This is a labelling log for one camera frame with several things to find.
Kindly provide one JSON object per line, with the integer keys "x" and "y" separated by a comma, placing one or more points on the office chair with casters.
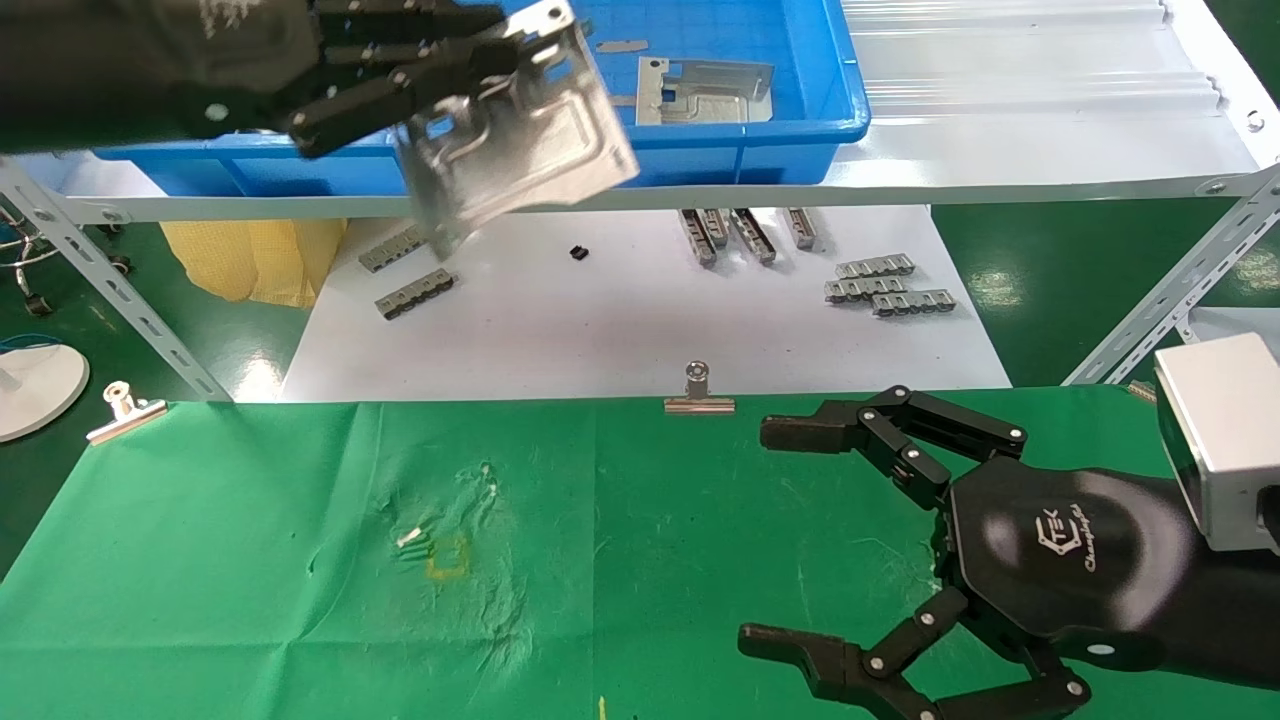
{"x": 38, "y": 305}

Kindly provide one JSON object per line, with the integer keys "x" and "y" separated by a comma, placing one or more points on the blue plastic bin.
{"x": 700, "y": 160}

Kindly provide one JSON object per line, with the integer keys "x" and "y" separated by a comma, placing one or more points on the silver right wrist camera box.
{"x": 1220, "y": 430}

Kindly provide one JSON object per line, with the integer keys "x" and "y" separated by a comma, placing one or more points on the stamped sheet metal plate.
{"x": 720, "y": 105}
{"x": 540, "y": 150}

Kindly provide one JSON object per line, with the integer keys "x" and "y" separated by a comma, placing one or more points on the grey metal connector strip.
{"x": 858, "y": 290}
{"x": 802, "y": 228}
{"x": 715, "y": 226}
{"x": 875, "y": 267}
{"x": 385, "y": 255}
{"x": 913, "y": 303}
{"x": 753, "y": 237}
{"x": 697, "y": 238}
{"x": 415, "y": 294}

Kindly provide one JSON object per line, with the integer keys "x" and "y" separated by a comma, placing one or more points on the yellow mesh bag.
{"x": 250, "y": 262}

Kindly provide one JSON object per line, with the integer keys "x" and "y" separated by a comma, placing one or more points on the white corrugated shelf board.
{"x": 1000, "y": 100}

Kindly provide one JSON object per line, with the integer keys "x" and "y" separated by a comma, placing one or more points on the green table cloth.
{"x": 650, "y": 550}

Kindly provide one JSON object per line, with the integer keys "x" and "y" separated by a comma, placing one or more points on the thin grey flat strip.
{"x": 622, "y": 46}
{"x": 620, "y": 101}

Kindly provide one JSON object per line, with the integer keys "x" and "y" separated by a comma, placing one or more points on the white round base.
{"x": 35, "y": 390}

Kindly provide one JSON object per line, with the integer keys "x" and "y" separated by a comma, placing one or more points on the white metal shelf rack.
{"x": 1000, "y": 192}

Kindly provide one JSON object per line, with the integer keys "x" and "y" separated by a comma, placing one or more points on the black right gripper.
{"x": 1060, "y": 550}

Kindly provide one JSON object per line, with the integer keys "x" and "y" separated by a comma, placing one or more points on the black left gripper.
{"x": 150, "y": 60}

